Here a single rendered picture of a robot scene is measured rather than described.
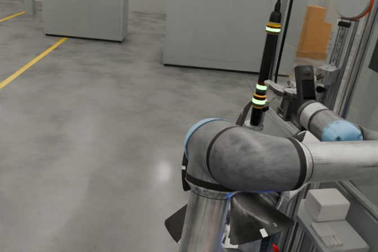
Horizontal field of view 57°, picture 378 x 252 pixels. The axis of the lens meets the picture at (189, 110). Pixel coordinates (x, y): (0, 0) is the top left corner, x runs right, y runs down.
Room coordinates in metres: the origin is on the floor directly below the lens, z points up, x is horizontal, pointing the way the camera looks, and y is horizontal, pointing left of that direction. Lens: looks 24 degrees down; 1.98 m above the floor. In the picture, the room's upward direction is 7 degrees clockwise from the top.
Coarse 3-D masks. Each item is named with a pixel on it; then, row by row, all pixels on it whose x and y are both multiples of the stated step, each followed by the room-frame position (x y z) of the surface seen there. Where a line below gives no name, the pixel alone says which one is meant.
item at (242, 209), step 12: (240, 192) 1.09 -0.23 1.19; (252, 192) 1.10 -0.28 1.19; (240, 204) 1.03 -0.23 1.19; (252, 204) 1.03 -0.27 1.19; (264, 204) 1.03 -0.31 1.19; (240, 216) 0.97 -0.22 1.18; (252, 216) 0.97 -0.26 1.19; (264, 216) 0.97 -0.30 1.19; (276, 216) 0.96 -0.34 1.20; (240, 228) 0.92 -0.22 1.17; (252, 228) 0.91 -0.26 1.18; (264, 228) 0.91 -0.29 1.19; (276, 228) 0.90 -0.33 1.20; (240, 240) 0.88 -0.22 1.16; (252, 240) 0.87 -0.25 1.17
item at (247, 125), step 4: (264, 104) 1.14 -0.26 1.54; (268, 104) 1.16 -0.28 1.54; (264, 108) 1.13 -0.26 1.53; (268, 108) 1.15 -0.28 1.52; (264, 112) 1.15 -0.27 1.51; (260, 116) 1.14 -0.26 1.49; (248, 120) 1.15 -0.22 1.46; (260, 120) 1.14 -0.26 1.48; (244, 124) 1.13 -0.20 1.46; (248, 124) 1.12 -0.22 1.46; (260, 124) 1.13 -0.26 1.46; (248, 128) 1.10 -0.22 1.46; (252, 128) 1.10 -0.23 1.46; (256, 128) 1.10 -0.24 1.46; (260, 128) 1.10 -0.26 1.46
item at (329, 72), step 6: (324, 66) 1.63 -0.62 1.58; (330, 66) 1.64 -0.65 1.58; (336, 66) 1.63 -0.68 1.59; (318, 72) 1.59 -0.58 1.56; (324, 72) 1.57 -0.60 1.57; (330, 72) 1.56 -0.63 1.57; (336, 72) 1.61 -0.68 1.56; (324, 78) 1.57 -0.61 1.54; (330, 78) 1.56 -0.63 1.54; (324, 84) 1.56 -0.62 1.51
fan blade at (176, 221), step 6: (186, 204) 1.16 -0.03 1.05; (180, 210) 1.15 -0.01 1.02; (174, 216) 1.14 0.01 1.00; (180, 216) 1.14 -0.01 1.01; (168, 222) 1.14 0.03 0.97; (174, 222) 1.13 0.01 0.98; (180, 222) 1.12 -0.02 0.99; (168, 228) 1.12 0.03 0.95; (174, 228) 1.11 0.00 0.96; (180, 228) 1.10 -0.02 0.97; (174, 234) 1.09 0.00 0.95; (180, 234) 1.09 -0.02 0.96
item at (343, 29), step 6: (342, 24) 1.65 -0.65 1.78; (348, 24) 1.63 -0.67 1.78; (342, 30) 1.66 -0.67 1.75; (342, 36) 1.65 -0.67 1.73; (342, 42) 1.65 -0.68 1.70; (336, 48) 1.66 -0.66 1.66; (336, 54) 1.65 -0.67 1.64; (336, 60) 1.65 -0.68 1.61; (324, 96) 1.65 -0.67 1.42; (324, 102) 1.65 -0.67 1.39
